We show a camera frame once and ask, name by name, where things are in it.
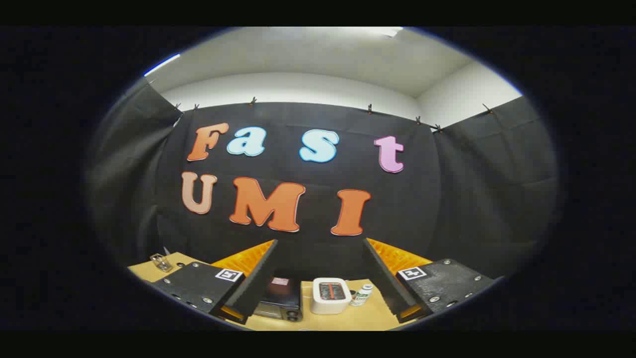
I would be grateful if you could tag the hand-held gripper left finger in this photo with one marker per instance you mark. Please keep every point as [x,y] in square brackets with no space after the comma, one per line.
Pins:
[258,278]

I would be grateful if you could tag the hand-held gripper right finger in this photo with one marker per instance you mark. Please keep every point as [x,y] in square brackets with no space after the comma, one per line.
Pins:
[382,278]

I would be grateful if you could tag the black toaster oven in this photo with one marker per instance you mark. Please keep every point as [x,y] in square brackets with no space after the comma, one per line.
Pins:
[282,298]

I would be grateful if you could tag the white pop-up toaster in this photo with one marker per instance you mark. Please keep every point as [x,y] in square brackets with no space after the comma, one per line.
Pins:
[330,298]

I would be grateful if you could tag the small white drink bottle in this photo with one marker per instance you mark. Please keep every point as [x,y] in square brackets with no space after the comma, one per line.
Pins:
[361,295]

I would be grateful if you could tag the small metal clip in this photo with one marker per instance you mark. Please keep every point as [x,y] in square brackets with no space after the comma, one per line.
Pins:
[161,262]

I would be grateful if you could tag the black backdrop cloth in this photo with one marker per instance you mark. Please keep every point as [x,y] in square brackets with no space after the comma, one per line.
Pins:
[462,199]

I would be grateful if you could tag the row of small clamps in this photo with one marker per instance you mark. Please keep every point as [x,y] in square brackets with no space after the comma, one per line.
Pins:
[253,101]

